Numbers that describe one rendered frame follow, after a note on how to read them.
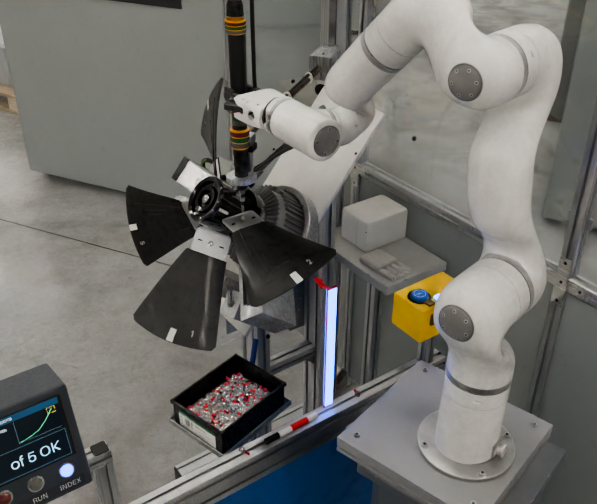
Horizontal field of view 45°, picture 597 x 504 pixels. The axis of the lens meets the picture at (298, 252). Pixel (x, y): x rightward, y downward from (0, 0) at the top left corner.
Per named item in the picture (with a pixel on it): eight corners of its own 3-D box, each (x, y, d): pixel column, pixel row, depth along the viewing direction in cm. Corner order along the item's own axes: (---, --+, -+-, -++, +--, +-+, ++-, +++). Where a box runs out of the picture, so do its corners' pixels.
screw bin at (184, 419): (236, 374, 184) (235, 352, 180) (287, 404, 175) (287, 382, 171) (172, 422, 170) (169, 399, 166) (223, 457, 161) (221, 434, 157)
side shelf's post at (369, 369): (364, 438, 274) (378, 251, 231) (371, 445, 272) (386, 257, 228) (356, 443, 273) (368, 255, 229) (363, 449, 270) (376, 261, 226)
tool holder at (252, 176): (237, 167, 174) (235, 129, 169) (264, 172, 172) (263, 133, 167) (221, 183, 167) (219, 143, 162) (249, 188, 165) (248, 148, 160)
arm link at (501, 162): (446, 324, 128) (494, 287, 138) (508, 348, 120) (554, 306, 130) (453, 33, 105) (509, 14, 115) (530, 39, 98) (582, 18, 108)
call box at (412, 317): (438, 304, 183) (442, 269, 177) (467, 324, 176) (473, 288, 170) (390, 327, 175) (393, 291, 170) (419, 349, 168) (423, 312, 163)
